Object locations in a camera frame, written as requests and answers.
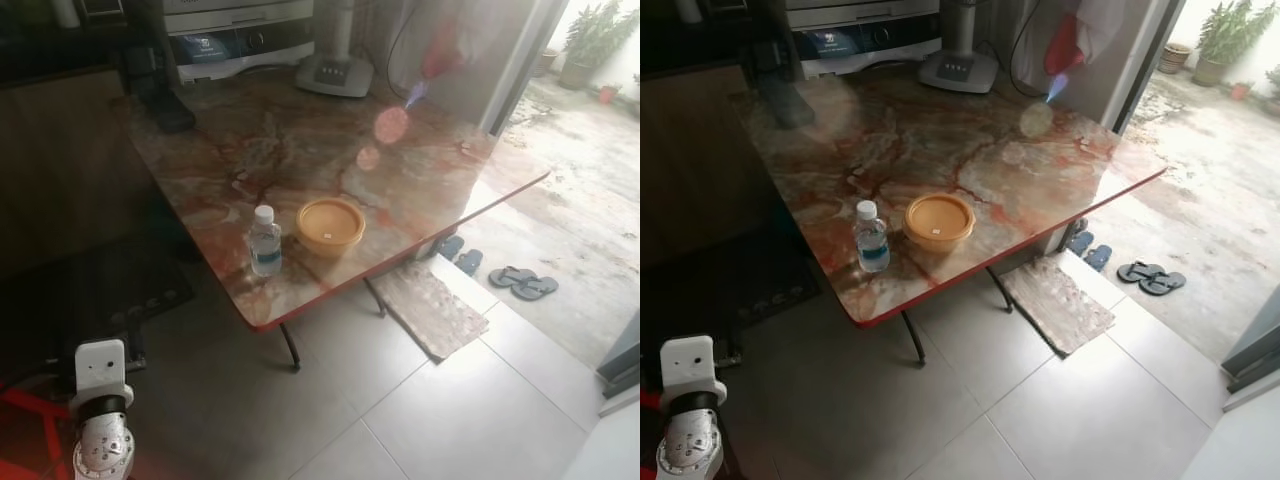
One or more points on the clear water bottle blue label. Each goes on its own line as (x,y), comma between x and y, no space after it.
(265,245)
(872,242)

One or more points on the red marble table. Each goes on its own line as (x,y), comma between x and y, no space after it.
(300,150)
(930,140)

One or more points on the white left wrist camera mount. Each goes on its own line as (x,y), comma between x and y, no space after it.
(100,368)
(690,365)

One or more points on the grey sandal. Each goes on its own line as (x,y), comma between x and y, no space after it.
(535,288)
(512,277)
(1140,271)
(1163,283)

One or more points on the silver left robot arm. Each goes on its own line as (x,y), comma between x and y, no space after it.
(104,445)
(692,445)

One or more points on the brown empty flower pot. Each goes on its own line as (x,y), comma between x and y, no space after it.
(546,62)
(1175,57)

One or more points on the orange lidded bowl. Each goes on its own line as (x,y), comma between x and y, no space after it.
(330,226)
(939,222)

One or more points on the green potted plant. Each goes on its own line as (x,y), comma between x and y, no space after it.
(592,38)
(1225,35)

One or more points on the white kitchen appliance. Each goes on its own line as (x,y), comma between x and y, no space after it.
(865,38)
(240,40)

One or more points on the blue sandal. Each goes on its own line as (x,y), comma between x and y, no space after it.
(468,262)
(1080,242)
(1098,257)
(451,245)

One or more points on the brown patterned doormat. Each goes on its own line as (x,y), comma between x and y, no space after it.
(430,306)
(1058,304)

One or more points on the black appliance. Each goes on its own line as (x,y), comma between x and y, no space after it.
(782,85)
(160,85)

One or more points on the grey door panel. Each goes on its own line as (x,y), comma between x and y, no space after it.
(1255,350)
(622,362)

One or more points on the red hanging cloth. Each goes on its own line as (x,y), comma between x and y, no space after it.
(1065,48)
(440,52)

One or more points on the grey standing fan base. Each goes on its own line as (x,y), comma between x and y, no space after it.
(335,72)
(958,68)

